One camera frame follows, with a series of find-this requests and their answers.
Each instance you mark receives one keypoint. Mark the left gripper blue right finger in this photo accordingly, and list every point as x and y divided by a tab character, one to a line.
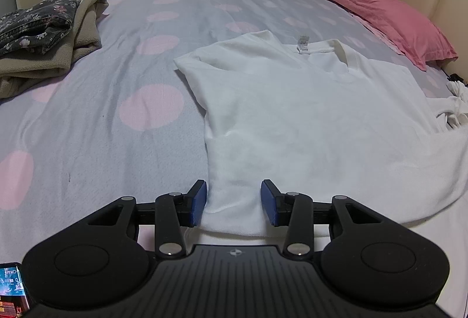
294	211

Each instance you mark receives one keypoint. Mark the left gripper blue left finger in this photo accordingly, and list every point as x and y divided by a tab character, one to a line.
173	212

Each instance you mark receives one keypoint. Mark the white t-shirt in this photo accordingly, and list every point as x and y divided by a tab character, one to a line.
326	122

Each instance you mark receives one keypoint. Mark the grey polka dot bedsheet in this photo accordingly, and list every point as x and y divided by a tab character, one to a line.
124	120

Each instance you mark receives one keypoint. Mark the smartphone with lit screen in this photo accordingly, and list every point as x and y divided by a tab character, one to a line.
13	298

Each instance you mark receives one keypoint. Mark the white crumpled garment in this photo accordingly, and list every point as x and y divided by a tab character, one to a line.
451	112

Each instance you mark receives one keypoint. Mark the light pink pillowcase underneath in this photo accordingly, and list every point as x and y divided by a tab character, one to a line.
376	34

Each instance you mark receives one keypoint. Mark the beige folded trousers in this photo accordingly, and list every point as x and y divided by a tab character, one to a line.
22	70

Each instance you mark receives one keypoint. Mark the black garment by headboard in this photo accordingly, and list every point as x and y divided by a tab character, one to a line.
455	77

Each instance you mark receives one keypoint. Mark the pink pillow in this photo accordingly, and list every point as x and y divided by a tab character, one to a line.
410	31

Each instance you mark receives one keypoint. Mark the black patterned folded garment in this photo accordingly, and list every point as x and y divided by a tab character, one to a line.
39	28

